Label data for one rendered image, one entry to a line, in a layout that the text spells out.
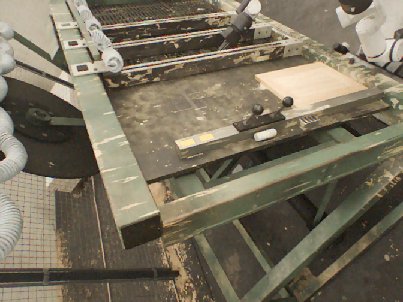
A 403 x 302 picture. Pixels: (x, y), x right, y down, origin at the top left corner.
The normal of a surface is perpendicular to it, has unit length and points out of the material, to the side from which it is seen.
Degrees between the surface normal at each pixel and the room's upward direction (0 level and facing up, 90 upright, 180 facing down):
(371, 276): 0
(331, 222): 0
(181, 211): 51
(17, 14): 90
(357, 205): 0
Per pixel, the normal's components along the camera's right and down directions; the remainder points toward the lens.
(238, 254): -0.68, -0.27
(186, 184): 0.03, -0.76
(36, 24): 0.35, 0.70
